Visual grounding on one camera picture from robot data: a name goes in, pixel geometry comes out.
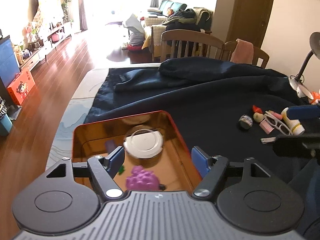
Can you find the green push pin toy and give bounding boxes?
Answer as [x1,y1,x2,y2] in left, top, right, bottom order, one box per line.
[118,165,125,174]

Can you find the purple rectangular block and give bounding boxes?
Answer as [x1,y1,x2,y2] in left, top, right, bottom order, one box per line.
[105,140,117,154]

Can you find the white yellow bottle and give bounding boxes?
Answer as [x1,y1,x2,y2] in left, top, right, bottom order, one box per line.
[281,107,305,135]

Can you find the pink tube candy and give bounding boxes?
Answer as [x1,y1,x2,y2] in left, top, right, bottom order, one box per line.
[270,111,283,120]

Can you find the white frame sunglasses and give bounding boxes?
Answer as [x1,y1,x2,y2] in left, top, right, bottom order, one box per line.
[264,111,293,135]

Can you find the pink ribbed brush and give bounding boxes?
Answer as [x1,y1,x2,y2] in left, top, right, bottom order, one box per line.
[259,119,274,134]

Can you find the purple grape toy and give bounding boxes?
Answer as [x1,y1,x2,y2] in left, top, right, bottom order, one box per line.
[125,166,160,191]

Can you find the orange metal tin box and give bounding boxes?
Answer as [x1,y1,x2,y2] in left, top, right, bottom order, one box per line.
[72,111,201,192]

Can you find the small patterned tape roll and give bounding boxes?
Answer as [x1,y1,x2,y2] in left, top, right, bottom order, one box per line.
[238,115,253,131]

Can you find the grey desk lamp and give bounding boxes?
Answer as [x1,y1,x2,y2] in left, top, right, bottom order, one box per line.
[288,31,320,100]

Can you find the red snack packet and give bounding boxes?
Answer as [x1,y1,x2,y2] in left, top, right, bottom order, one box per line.
[252,105,263,114]

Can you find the dark navy cloth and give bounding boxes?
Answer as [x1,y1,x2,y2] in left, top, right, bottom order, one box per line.
[85,57,308,182]

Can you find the pink towel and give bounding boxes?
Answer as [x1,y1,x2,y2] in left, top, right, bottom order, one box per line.
[230,38,254,64]

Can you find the wooden chair right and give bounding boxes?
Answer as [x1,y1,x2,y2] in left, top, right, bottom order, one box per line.
[220,39,270,69]

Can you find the wooden chair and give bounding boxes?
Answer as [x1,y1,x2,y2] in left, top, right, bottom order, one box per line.
[160,29,224,62]
[220,39,270,69]

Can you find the teal waste bin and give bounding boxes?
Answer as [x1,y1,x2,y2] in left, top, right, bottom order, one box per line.
[0,102,12,137]

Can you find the orange gift box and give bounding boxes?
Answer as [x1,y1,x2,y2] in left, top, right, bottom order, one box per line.
[7,67,35,105]

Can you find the wooden chair left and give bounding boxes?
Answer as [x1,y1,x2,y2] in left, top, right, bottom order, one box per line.
[160,29,224,62]

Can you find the pile of dark clothes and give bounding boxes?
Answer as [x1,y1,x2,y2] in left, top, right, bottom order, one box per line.
[161,7,214,31]

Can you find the low tv console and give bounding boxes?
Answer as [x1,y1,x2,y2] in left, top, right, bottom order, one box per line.
[20,22,73,70]

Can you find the dark blue cabinet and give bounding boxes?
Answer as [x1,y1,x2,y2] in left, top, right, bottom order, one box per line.
[0,35,20,106]

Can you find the teal sofa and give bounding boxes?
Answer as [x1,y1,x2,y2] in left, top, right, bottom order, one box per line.
[148,0,187,16]

